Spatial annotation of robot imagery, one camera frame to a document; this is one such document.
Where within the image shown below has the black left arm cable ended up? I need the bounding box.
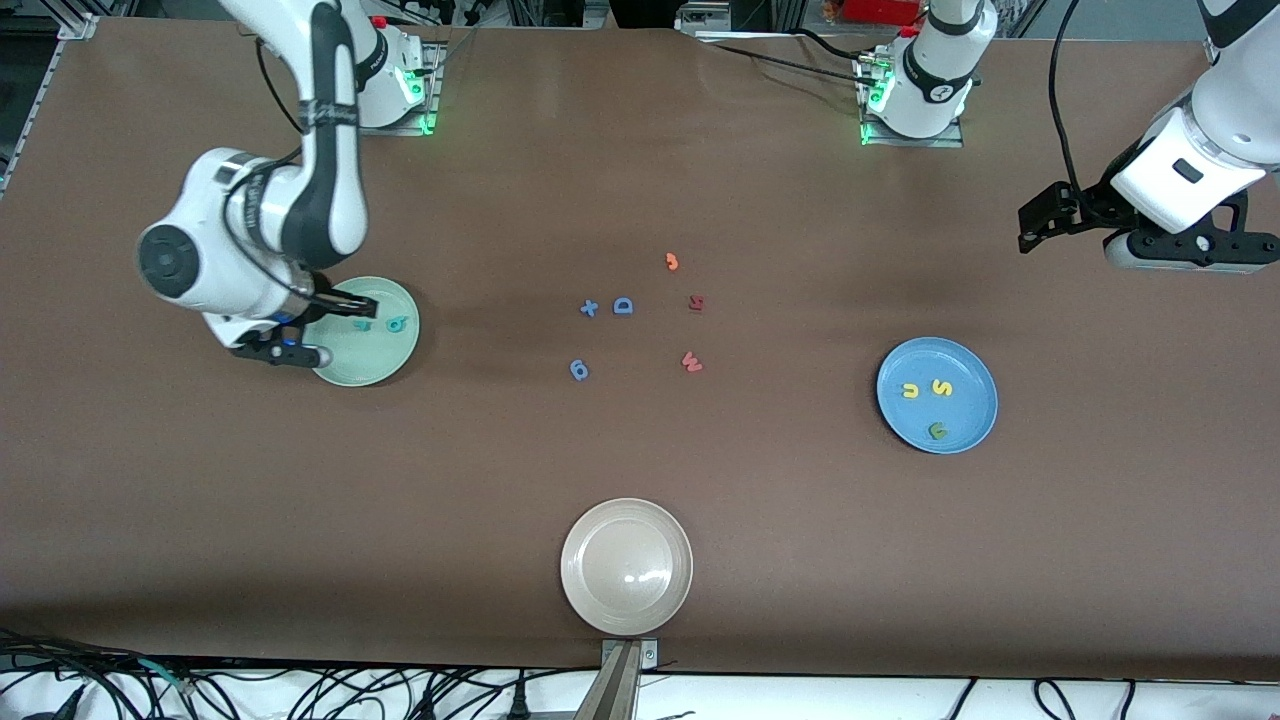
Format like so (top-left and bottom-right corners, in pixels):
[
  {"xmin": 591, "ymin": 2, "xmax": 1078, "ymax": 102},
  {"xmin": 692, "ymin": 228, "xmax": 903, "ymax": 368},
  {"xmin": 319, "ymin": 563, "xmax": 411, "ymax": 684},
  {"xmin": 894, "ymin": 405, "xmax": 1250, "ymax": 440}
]
[{"xmin": 1050, "ymin": 0, "xmax": 1087, "ymax": 193}]

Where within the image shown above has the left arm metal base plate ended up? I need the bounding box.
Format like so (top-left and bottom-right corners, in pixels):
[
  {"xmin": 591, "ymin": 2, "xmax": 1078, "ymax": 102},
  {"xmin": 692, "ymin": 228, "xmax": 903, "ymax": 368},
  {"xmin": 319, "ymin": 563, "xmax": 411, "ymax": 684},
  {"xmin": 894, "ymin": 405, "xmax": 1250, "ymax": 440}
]
[{"xmin": 858, "ymin": 50, "xmax": 966, "ymax": 148}]

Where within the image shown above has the blue plate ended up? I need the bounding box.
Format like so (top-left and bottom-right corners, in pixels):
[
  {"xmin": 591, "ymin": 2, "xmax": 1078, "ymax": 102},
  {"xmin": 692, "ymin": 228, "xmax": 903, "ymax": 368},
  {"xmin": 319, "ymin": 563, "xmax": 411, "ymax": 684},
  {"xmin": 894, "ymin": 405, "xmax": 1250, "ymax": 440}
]
[{"xmin": 876, "ymin": 337, "xmax": 999, "ymax": 455}]

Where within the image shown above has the teal floor cable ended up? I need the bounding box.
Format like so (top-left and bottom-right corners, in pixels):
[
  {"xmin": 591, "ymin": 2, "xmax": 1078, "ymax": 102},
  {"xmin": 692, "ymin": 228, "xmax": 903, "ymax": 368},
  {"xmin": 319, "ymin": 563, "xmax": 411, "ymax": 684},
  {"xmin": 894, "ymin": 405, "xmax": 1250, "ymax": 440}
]
[{"xmin": 140, "ymin": 658, "xmax": 193, "ymax": 693}]

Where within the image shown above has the beige plate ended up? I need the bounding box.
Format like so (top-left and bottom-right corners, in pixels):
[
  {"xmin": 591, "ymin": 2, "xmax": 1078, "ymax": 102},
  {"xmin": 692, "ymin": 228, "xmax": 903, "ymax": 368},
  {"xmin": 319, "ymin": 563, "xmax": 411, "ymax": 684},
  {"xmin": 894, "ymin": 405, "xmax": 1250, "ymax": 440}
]
[{"xmin": 560, "ymin": 498, "xmax": 694, "ymax": 637}]

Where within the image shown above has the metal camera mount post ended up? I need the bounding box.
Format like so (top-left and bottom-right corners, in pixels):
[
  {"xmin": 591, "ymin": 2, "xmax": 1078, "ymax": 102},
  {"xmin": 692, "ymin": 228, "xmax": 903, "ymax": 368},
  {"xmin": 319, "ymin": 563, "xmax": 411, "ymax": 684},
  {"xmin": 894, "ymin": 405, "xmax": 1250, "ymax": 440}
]
[{"xmin": 575, "ymin": 638, "xmax": 661, "ymax": 720}]

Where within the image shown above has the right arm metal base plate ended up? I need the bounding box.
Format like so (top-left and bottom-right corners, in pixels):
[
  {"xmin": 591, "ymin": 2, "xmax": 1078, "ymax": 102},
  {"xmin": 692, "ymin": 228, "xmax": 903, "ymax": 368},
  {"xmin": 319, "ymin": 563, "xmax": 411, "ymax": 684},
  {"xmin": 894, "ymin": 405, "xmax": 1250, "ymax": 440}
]
[{"xmin": 360, "ymin": 40, "xmax": 443, "ymax": 136}]

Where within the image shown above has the red box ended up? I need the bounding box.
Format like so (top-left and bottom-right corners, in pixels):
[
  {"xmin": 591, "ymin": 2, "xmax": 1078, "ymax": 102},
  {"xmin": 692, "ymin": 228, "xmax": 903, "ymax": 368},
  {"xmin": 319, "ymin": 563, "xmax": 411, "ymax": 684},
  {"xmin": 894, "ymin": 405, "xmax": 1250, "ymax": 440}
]
[{"xmin": 845, "ymin": 0, "xmax": 923, "ymax": 26}]

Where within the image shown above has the person in dark clothing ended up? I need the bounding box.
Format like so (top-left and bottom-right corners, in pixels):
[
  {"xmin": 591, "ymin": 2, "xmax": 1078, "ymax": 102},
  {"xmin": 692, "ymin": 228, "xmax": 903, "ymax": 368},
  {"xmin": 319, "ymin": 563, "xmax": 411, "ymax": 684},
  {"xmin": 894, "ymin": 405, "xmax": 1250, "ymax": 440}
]
[{"xmin": 608, "ymin": 0, "xmax": 683, "ymax": 29}]

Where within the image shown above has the black table cable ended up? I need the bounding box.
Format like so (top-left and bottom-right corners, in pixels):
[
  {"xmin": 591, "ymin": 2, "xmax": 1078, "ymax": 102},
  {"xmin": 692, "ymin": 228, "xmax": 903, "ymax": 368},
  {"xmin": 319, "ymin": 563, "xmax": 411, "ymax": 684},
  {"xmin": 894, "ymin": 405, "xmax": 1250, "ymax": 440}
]
[
  {"xmin": 700, "ymin": 38, "xmax": 876, "ymax": 89},
  {"xmin": 790, "ymin": 28, "xmax": 903, "ymax": 63}
]

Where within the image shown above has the pale green plate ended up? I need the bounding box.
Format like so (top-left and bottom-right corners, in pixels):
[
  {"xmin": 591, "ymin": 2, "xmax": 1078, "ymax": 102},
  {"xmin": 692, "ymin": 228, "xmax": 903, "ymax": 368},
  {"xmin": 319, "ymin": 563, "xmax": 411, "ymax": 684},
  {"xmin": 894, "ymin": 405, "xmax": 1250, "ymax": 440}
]
[{"xmin": 305, "ymin": 276, "xmax": 421, "ymax": 388}]

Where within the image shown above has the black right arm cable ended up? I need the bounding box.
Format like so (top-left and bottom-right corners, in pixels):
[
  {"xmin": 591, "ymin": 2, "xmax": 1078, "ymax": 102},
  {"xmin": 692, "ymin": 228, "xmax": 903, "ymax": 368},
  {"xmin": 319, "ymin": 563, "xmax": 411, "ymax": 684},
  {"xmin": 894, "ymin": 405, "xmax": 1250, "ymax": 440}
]
[{"xmin": 255, "ymin": 40, "xmax": 307, "ymax": 137}]

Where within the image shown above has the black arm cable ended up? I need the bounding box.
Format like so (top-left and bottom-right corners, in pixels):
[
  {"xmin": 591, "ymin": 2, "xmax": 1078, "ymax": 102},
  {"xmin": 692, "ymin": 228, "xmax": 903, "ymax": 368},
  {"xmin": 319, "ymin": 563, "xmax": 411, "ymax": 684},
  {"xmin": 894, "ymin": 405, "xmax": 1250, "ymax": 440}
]
[
  {"xmin": 1050, "ymin": 0, "xmax": 1087, "ymax": 193},
  {"xmin": 255, "ymin": 40, "xmax": 307, "ymax": 137}
]

